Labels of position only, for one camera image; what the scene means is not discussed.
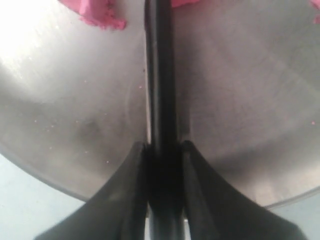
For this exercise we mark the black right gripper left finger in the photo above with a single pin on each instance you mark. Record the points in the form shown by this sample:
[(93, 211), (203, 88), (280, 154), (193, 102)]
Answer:
[(116, 212)]

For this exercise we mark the pink play dough lump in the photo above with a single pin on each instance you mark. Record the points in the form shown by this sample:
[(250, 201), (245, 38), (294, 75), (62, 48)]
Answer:
[(102, 13)]

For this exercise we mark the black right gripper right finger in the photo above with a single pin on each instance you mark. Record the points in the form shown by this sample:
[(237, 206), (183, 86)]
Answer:
[(217, 211)]

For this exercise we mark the round steel plate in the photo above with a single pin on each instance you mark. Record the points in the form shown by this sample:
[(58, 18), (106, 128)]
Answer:
[(73, 100)]

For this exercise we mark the black knife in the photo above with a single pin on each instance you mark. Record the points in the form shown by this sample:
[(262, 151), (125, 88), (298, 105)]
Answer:
[(163, 153)]

